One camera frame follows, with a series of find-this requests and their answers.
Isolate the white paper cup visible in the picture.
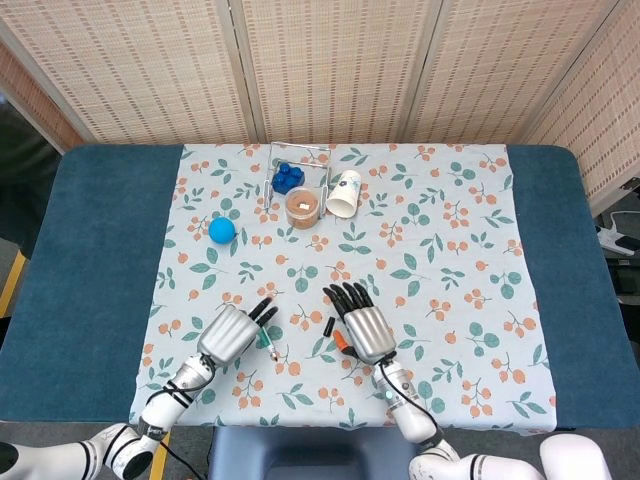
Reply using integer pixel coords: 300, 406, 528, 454
325, 169, 362, 220

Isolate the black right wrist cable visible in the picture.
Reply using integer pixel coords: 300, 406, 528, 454
377, 358, 442, 437

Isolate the white power strip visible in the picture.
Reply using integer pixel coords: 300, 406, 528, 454
596, 224, 637, 255

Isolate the teal white marker body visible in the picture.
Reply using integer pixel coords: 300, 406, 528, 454
257, 327, 282, 362

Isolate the blue toy building brick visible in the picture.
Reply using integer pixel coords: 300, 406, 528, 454
272, 161, 306, 195

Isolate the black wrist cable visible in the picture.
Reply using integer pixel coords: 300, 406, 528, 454
377, 358, 442, 437
143, 368, 211, 480

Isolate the floral printed tablecloth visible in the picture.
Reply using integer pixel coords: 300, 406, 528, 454
128, 143, 559, 432

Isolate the blue ball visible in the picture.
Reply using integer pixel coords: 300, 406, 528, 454
208, 216, 237, 246

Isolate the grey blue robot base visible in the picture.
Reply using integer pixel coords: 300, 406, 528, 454
207, 425, 421, 480

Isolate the clear jar of rubber bands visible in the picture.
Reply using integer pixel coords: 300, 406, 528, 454
284, 186, 321, 230

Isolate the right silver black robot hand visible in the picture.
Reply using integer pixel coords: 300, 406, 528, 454
322, 281, 399, 366

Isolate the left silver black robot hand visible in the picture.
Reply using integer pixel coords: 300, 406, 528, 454
196, 296, 280, 366

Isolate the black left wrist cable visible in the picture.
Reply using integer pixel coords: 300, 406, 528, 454
143, 368, 211, 480

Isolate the dark blue table cover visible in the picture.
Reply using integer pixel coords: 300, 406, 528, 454
0, 143, 640, 431

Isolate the woven bamboo screen panel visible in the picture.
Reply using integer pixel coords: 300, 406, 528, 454
519, 0, 640, 217
399, 0, 629, 146
229, 0, 444, 146
0, 0, 254, 147
0, 42, 85, 154

